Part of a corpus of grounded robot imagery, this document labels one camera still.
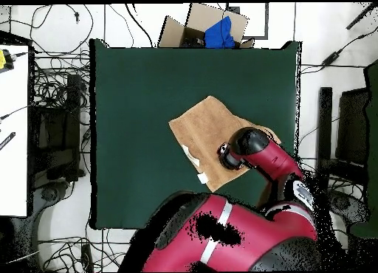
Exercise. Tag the brown cardboard box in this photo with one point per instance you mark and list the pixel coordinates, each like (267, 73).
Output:
(200, 19)

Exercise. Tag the black upright post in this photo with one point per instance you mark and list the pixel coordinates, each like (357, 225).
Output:
(324, 131)

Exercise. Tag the black square frame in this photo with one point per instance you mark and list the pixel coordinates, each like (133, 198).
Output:
(266, 22)

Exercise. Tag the black power adapter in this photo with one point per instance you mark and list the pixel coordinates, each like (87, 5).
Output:
(330, 58)

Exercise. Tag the black slanted bar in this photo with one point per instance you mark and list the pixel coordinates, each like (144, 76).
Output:
(361, 16)

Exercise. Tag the black computer tower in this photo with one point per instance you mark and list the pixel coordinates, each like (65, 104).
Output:
(56, 128)

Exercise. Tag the black round base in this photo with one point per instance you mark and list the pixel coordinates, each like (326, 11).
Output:
(348, 206)

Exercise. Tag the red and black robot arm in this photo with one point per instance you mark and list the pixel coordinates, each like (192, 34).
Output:
(260, 231)

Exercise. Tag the dark green table cloth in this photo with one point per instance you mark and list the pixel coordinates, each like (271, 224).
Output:
(133, 107)

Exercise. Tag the tan terry towel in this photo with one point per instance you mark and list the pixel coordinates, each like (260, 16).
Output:
(203, 131)

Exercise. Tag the yellow and black tool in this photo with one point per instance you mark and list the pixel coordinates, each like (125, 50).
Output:
(2, 59)

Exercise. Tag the white desk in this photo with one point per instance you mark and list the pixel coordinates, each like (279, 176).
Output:
(13, 137)

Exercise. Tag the blue cloth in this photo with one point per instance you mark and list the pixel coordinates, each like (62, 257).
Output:
(220, 34)

